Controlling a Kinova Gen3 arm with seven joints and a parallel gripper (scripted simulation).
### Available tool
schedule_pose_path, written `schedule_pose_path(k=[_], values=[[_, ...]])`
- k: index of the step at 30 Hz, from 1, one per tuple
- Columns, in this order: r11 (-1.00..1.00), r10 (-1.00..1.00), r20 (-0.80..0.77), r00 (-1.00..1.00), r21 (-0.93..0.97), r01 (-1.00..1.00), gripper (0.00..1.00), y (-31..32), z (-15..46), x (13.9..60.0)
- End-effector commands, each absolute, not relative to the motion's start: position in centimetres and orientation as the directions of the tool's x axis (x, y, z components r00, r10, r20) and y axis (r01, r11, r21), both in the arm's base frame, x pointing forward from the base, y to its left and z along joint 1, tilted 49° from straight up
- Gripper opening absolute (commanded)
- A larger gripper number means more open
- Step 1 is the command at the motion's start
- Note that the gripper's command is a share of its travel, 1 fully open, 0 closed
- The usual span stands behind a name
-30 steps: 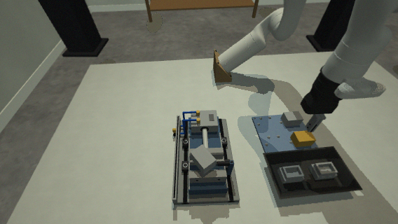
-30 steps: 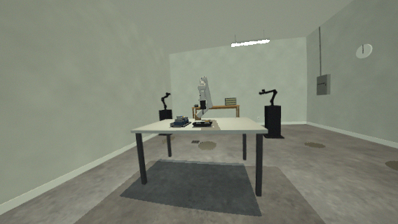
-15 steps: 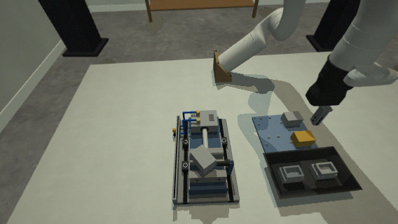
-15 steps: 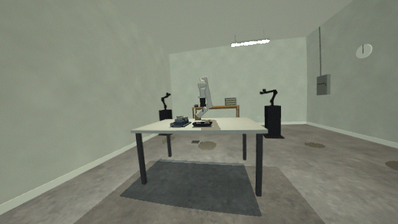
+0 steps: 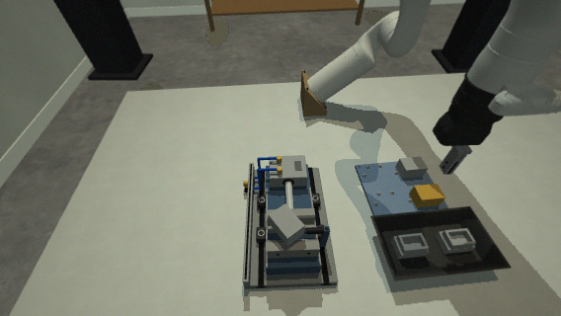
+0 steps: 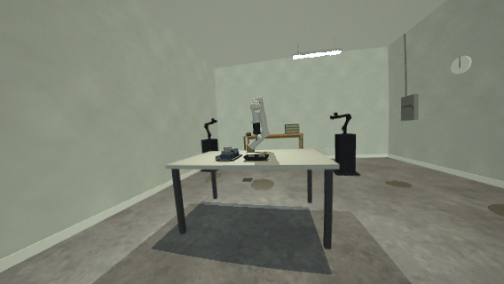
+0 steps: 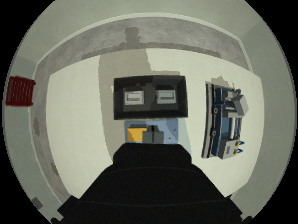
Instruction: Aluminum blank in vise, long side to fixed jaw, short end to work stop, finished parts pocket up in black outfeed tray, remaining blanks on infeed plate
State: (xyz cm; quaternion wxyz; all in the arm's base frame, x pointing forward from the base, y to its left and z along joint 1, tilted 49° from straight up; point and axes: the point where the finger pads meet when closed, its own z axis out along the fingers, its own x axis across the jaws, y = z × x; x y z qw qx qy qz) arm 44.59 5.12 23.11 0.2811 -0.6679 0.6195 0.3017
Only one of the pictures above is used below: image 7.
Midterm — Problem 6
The yellow brass block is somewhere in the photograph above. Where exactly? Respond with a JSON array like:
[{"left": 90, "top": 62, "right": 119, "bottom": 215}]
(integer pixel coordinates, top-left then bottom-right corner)
[{"left": 128, "top": 127, "right": 147, "bottom": 141}]

